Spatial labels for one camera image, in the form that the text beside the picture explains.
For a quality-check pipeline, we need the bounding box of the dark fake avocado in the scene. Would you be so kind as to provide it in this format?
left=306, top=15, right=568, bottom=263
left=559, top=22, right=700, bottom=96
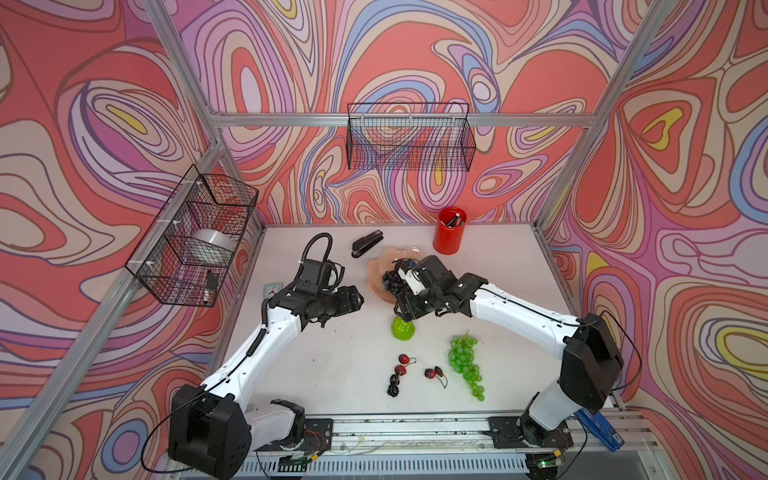
left=393, top=301, right=413, bottom=322

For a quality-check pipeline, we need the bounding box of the dark purple grape bunch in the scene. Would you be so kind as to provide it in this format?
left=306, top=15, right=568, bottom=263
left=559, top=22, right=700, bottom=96
left=382, top=270, right=410, bottom=299

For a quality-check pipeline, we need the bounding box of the green fake apple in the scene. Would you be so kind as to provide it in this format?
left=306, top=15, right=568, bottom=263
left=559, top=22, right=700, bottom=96
left=391, top=317, right=415, bottom=341

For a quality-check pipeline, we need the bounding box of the green grape bunch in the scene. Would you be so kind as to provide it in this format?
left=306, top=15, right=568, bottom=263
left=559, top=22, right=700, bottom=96
left=448, top=332, right=485, bottom=402

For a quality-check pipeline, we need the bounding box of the red cherry pair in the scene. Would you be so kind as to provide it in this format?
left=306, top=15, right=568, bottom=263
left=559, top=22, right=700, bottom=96
left=394, top=354, right=417, bottom=377
left=424, top=366, right=448, bottom=389

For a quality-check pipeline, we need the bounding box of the dark blackberry pair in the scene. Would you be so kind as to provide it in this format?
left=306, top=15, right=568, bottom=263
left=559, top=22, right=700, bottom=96
left=387, top=374, right=400, bottom=397

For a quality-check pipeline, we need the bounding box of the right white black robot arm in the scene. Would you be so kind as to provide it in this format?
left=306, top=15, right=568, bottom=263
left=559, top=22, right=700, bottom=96
left=382, top=255, right=624, bottom=447

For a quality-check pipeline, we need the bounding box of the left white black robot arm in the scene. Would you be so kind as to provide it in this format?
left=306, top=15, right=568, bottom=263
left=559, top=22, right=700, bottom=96
left=167, top=260, right=364, bottom=479

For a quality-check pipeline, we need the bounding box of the pink faceted fruit bowl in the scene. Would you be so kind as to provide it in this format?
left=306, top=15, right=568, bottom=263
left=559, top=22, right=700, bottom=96
left=367, top=247, right=424, bottom=301

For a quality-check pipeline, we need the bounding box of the small teal alarm clock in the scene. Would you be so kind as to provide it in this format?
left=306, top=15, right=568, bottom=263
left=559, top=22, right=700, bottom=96
left=263, top=282, right=284, bottom=299

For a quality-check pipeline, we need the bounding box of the red plastic cup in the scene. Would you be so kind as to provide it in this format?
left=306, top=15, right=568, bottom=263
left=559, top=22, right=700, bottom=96
left=433, top=207, right=467, bottom=255

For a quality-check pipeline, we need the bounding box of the black stapler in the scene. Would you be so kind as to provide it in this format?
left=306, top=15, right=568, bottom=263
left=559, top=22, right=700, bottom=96
left=351, top=230, right=383, bottom=259

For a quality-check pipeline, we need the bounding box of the white tape roll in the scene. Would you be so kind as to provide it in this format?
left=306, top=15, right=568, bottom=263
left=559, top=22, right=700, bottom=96
left=187, top=228, right=235, bottom=266

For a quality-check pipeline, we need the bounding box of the blue stapler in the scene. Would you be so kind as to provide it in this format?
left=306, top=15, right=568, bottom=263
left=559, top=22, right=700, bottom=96
left=575, top=409, right=625, bottom=452

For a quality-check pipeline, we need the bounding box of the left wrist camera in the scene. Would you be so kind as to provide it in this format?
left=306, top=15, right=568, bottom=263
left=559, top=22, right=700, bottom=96
left=296, top=259, right=333, bottom=295

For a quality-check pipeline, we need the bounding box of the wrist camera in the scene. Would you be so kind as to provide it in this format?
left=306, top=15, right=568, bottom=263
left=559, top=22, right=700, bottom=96
left=399, top=268, right=424, bottom=296
left=296, top=259, right=333, bottom=295

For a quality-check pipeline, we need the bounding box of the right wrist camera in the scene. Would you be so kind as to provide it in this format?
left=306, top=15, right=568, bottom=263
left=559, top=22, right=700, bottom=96
left=399, top=268, right=424, bottom=296

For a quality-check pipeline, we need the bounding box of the left black wire basket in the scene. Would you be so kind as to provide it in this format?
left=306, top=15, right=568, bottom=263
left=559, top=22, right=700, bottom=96
left=125, top=166, right=259, bottom=308

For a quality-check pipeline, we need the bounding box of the black wire basket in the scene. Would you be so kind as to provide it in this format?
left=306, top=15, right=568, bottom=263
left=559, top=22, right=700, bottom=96
left=125, top=166, right=259, bottom=308
left=346, top=100, right=477, bottom=172

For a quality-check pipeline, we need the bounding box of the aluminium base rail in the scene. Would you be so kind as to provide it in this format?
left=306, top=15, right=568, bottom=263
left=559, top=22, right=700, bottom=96
left=237, top=410, right=671, bottom=479

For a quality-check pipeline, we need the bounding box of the back black wire basket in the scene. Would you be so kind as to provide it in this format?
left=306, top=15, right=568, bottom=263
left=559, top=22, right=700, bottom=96
left=346, top=100, right=477, bottom=172

